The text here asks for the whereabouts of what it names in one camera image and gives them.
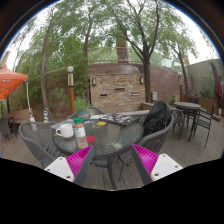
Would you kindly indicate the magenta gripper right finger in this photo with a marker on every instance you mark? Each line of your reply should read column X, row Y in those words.
column 152, row 166

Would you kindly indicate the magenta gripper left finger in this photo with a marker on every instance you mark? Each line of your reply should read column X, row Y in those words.
column 74, row 167

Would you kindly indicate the grey wicker chair right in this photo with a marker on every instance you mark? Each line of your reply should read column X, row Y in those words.
column 154, row 140

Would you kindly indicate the grey wicker chair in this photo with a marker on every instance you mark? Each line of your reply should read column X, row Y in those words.
column 38, row 138
column 154, row 140
column 85, row 114

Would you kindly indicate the red round coaster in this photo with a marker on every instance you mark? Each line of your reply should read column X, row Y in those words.
column 90, row 139

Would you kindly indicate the clear bottle green cap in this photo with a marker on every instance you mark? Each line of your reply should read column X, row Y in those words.
column 80, row 133

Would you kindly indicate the white ceramic mug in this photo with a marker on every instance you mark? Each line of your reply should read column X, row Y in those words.
column 65, row 131

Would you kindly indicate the round glass patio table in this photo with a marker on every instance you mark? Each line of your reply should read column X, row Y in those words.
column 112, row 140

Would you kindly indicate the grey wicker chair left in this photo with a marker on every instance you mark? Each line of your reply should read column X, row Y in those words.
column 38, row 138

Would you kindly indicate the black jacket on chair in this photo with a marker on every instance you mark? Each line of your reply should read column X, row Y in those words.
column 158, row 118

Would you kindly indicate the yellow card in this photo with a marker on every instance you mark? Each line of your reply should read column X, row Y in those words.
column 101, row 123

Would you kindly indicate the dark printed board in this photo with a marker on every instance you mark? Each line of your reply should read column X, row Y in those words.
column 118, row 119

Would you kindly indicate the grey wicker chair far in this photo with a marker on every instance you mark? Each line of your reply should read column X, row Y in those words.
column 85, row 114

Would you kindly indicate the green potted plant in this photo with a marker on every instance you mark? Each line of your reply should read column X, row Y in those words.
column 81, row 103

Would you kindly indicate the round background patio table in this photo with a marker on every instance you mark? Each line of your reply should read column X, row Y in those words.
column 188, row 109

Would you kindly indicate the black metal chair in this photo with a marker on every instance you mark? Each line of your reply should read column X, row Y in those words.
column 203, row 119

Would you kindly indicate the folded maroon parasol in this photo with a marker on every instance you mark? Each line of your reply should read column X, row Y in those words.
column 218, row 90

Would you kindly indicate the orange parasol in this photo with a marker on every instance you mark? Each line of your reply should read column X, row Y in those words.
column 9, row 81

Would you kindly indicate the blue yellow striped post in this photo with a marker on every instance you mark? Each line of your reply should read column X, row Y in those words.
column 45, row 116

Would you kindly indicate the wooden lamp post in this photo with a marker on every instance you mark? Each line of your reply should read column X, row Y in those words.
column 70, row 70

